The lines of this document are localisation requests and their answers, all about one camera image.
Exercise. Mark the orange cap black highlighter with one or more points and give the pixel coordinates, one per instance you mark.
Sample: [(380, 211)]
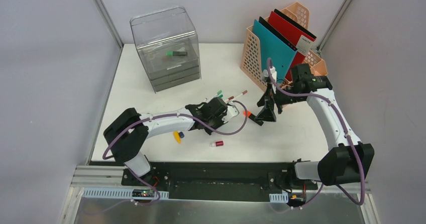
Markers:
[(252, 117)]

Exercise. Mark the brown cap marker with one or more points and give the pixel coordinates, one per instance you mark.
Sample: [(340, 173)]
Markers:
[(240, 94)]

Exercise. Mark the green cap black highlighter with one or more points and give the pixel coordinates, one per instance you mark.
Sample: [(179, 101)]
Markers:
[(177, 53)]

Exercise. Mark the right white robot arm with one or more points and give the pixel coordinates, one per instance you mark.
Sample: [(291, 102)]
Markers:
[(348, 159)]

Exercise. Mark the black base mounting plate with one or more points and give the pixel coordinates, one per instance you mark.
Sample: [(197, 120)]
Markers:
[(228, 181)]

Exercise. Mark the peach plastic file rack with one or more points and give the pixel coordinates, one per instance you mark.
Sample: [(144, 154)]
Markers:
[(251, 57)]

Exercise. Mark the red folder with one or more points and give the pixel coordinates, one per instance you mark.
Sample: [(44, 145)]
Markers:
[(295, 33)]

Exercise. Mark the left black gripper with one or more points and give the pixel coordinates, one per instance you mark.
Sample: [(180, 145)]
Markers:
[(225, 107)]

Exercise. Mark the teal folder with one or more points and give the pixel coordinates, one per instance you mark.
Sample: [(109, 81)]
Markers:
[(275, 46)]

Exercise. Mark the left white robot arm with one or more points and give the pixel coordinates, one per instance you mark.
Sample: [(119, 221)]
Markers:
[(126, 135)]

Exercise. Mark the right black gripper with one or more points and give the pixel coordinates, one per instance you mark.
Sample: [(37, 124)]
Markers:
[(267, 114)]

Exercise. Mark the clear grey drawer organizer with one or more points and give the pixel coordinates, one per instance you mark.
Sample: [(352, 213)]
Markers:
[(158, 32)]

